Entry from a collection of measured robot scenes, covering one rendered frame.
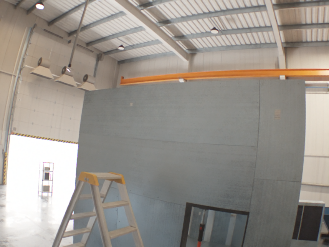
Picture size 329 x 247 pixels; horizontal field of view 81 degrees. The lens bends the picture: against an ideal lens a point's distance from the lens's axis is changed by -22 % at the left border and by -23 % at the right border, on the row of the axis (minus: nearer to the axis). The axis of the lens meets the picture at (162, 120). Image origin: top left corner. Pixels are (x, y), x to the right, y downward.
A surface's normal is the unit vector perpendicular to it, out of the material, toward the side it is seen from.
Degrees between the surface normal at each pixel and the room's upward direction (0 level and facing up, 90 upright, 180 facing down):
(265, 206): 90
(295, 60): 90
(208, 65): 90
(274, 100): 90
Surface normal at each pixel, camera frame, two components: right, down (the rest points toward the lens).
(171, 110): -0.54, -0.16
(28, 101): 0.83, 0.02
